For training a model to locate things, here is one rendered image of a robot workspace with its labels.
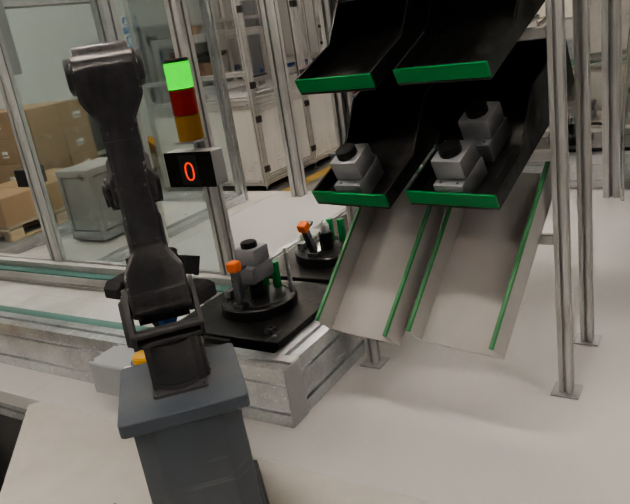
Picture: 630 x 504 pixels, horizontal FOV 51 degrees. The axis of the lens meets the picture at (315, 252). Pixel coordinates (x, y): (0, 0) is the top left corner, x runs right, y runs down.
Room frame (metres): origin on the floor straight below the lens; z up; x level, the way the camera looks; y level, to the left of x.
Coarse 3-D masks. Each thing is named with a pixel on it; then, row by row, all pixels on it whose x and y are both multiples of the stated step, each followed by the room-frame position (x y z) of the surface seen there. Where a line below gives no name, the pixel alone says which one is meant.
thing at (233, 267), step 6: (228, 264) 1.08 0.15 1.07; (234, 264) 1.07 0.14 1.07; (240, 264) 1.08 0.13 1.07; (228, 270) 1.08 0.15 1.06; (234, 270) 1.07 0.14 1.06; (240, 270) 1.08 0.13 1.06; (234, 276) 1.08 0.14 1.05; (240, 276) 1.08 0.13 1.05; (234, 282) 1.08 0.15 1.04; (240, 282) 1.08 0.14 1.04; (234, 288) 1.08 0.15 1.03; (240, 288) 1.08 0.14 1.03; (234, 294) 1.08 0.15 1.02; (240, 294) 1.07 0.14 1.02; (240, 300) 1.07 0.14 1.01
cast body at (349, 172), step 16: (352, 144) 0.92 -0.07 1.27; (368, 144) 0.92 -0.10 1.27; (336, 160) 0.92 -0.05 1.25; (352, 160) 0.90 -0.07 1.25; (368, 160) 0.92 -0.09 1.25; (336, 176) 0.92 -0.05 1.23; (352, 176) 0.91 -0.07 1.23; (368, 176) 0.91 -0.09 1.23; (352, 192) 0.91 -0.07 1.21; (368, 192) 0.91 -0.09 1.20
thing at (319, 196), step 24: (360, 96) 1.05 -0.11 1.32; (384, 96) 1.09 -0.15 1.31; (408, 96) 1.12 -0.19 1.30; (432, 96) 0.96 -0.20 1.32; (360, 120) 1.04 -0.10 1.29; (384, 120) 1.08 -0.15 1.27; (408, 120) 1.05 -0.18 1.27; (432, 120) 0.96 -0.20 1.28; (384, 144) 1.02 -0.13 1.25; (408, 144) 0.99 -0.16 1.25; (432, 144) 0.95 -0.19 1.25; (384, 168) 0.96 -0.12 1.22; (408, 168) 0.91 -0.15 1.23; (312, 192) 0.95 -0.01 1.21; (336, 192) 0.92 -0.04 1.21; (384, 192) 0.87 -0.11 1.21
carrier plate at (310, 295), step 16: (304, 288) 1.17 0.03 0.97; (320, 288) 1.16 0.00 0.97; (208, 304) 1.17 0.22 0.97; (304, 304) 1.10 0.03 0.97; (208, 320) 1.09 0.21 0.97; (224, 320) 1.08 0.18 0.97; (272, 320) 1.05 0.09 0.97; (288, 320) 1.04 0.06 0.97; (304, 320) 1.03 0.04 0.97; (224, 336) 1.02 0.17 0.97; (240, 336) 1.01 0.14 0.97; (256, 336) 1.00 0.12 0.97; (272, 336) 0.98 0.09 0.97; (288, 336) 0.98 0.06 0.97; (272, 352) 0.97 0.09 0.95
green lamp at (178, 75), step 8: (168, 64) 1.31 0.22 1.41; (176, 64) 1.30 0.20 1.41; (184, 64) 1.31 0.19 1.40; (168, 72) 1.31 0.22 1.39; (176, 72) 1.30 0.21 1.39; (184, 72) 1.31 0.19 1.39; (168, 80) 1.31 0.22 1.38; (176, 80) 1.30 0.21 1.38; (184, 80) 1.31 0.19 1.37; (192, 80) 1.33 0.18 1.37; (168, 88) 1.32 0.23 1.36; (176, 88) 1.30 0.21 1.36
